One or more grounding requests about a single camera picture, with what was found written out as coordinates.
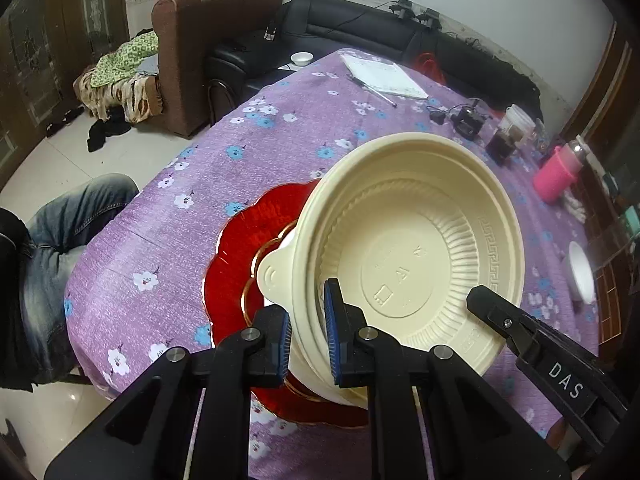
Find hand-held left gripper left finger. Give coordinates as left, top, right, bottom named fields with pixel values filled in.
left=45, top=306, right=294, bottom=480

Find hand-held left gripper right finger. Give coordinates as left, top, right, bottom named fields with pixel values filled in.
left=322, top=279, right=572, bottom=480

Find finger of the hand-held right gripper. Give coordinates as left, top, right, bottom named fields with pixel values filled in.
left=466, top=284, right=542, bottom=357

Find red glass plate gold rim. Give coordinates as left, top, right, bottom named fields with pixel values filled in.
left=202, top=180, right=372, bottom=429

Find cream plastic bowl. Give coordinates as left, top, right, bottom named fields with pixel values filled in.
left=256, top=131, right=526, bottom=406

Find white bowl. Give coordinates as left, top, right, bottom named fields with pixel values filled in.
left=567, top=241, right=599, bottom=305

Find pink plastic cup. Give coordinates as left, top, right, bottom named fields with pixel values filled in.
left=532, top=142, right=585, bottom=204

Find purple floral tablecloth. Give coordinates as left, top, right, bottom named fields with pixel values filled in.
left=65, top=47, right=601, bottom=480

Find black jar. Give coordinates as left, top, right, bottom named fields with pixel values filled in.
left=486, top=127, right=522, bottom=165

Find clear plastic jar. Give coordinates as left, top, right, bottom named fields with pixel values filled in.
left=499, top=104, right=537, bottom=147

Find black power adapter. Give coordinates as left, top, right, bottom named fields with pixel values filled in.
left=451, top=105, right=487, bottom=137

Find brown wooden cabinet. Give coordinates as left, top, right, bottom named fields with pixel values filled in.
left=560, top=25, right=640, bottom=361

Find black pen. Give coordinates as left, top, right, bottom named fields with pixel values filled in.
left=347, top=74, right=399, bottom=109

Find person's blue jeans leg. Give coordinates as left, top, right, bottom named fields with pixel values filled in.
left=20, top=172, right=141, bottom=382

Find white notebook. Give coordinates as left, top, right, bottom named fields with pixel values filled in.
left=341, top=54, right=430, bottom=100

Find person's black jacket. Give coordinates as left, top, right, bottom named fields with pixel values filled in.
left=0, top=205, right=33, bottom=391

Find dark clothes on floor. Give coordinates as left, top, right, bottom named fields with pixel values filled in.
left=87, top=107, right=133, bottom=153

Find brown patterned blanket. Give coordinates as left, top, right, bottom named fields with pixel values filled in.
left=74, top=67, right=166, bottom=125

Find black leather sofa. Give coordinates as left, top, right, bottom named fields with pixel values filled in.
left=207, top=0, right=543, bottom=126

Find brown armchair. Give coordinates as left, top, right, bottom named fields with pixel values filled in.
left=151, top=0, right=286, bottom=140

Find black shoes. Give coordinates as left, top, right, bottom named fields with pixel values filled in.
left=45, top=107, right=86, bottom=139

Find green patterned cloth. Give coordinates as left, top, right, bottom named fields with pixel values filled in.
left=95, top=30, right=160, bottom=88

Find dark wooden cabinet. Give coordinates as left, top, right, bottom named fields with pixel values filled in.
left=0, top=0, right=131, bottom=186

